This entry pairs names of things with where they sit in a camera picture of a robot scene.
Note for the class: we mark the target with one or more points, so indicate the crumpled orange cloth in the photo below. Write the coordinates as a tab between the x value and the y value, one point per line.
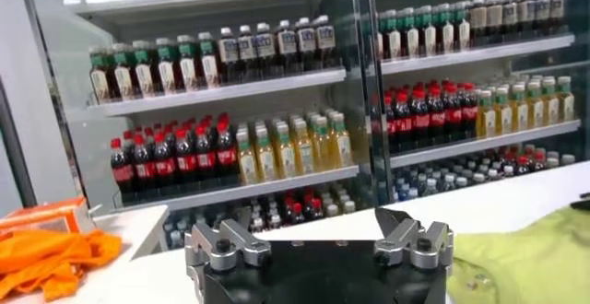
46	260

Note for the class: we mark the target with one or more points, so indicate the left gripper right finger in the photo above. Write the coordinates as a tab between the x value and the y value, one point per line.
401	241

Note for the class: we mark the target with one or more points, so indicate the dark tea bottle green cap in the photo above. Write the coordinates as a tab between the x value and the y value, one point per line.
187	72
166	74
122	80
409	38
380	43
144	78
392	41
427	36
445	34
462	31
100	82
208	68

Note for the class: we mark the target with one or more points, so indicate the dark drink bottle beige label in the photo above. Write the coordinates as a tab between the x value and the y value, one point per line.
494	20
478	22

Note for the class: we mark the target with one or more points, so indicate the light green t-shirt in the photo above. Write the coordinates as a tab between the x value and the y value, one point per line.
530	264

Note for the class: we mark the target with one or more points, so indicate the glass drinks display cabinet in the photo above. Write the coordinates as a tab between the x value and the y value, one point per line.
230	91

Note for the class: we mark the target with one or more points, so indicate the white side table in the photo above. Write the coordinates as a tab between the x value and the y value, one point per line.
138	227

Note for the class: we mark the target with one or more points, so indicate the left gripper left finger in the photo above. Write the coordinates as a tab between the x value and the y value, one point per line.
249	248

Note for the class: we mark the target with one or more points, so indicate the small cola bottle red cap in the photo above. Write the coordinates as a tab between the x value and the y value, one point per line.
522	164
315	208
538	160
296	211

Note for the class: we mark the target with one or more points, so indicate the yellow juice bottle green label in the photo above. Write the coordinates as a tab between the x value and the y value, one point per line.
286	157
305	154
486	119
247	163
324	150
551	105
266	160
503	116
520	112
535	108
566	102
342	147

